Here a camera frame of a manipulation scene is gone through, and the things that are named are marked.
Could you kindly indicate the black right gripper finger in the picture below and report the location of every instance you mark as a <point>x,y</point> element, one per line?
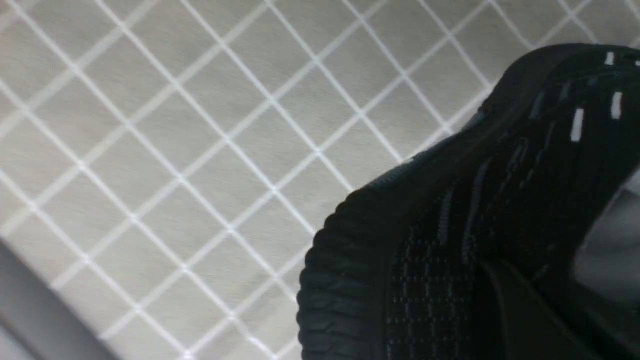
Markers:
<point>516,323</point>

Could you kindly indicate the black knit sneaker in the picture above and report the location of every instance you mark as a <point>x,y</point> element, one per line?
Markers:
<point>544,177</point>

